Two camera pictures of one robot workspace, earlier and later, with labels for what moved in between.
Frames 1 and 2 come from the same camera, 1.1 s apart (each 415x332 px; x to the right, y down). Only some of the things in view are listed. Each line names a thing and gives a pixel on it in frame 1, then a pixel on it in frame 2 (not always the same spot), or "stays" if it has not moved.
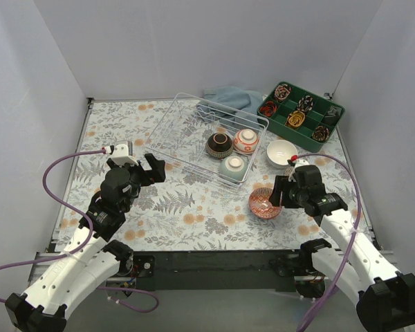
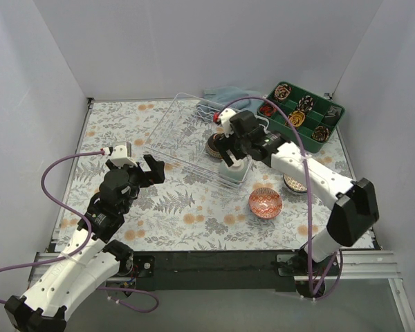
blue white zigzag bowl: [260, 205] stays
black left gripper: [142, 171] stays
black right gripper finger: [281, 182] to [226, 157]
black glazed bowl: [219, 145] stays
